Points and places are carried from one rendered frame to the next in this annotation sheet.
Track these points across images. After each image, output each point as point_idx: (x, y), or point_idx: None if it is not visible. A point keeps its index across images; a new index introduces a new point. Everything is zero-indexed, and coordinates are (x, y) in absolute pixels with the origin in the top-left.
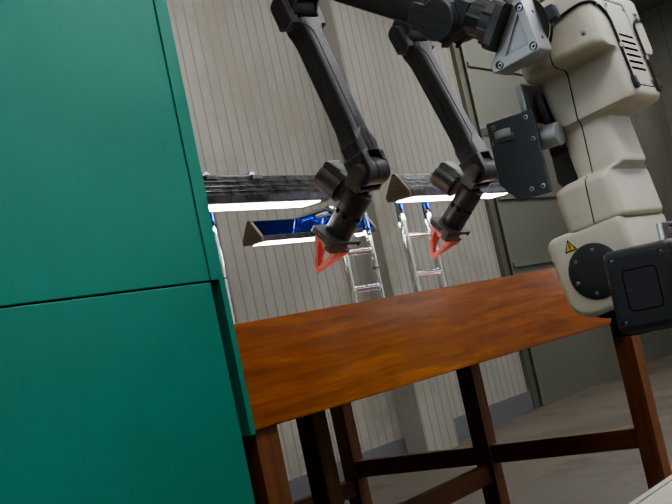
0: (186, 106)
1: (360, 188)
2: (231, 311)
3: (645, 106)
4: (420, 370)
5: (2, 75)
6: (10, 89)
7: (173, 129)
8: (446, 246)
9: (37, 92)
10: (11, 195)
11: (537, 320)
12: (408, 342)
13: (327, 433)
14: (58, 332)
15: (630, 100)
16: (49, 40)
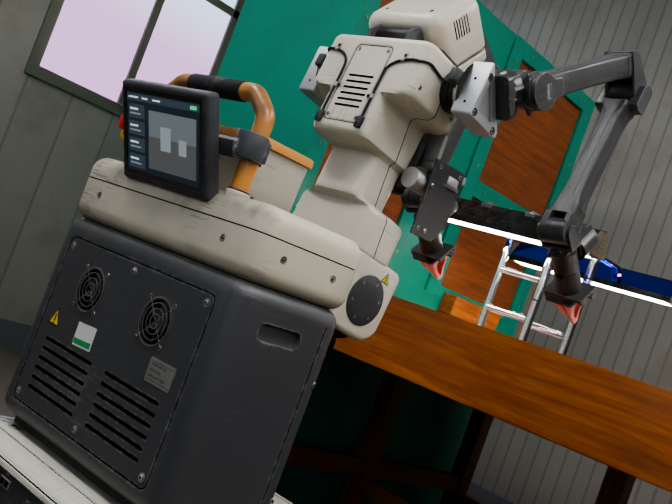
0: (313, 131)
1: (411, 209)
2: (522, 325)
3: (360, 142)
4: (404, 369)
5: (242, 109)
6: (241, 115)
7: (299, 143)
8: (558, 308)
9: (250, 117)
10: None
11: (614, 436)
12: (406, 343)
13: (613, 501)
14: None
15: (319, 132)
16: (268, 94)
